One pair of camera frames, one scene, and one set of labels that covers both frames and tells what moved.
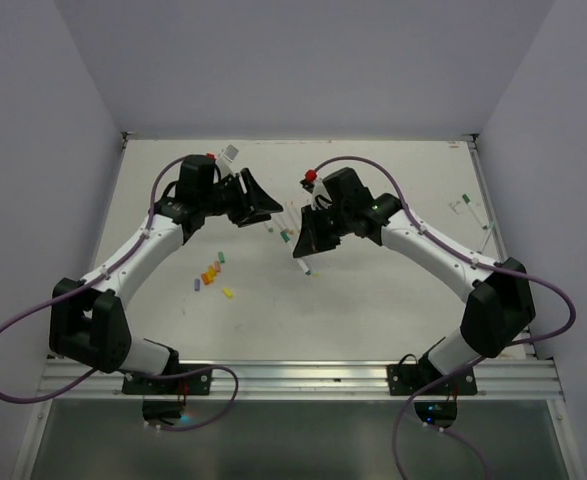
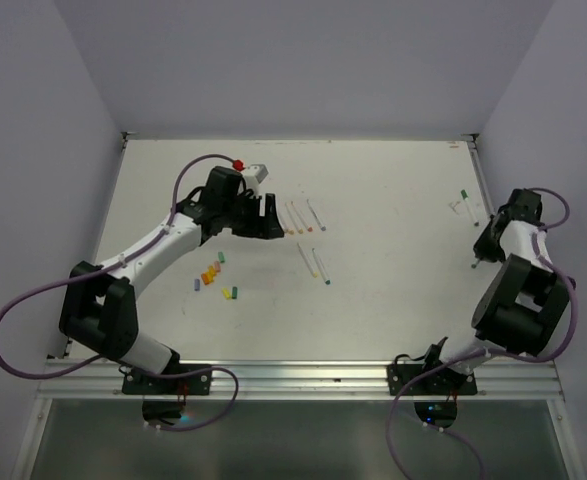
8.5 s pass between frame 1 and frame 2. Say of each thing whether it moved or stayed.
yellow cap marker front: stayed
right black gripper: moved
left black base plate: stayed
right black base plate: stayed
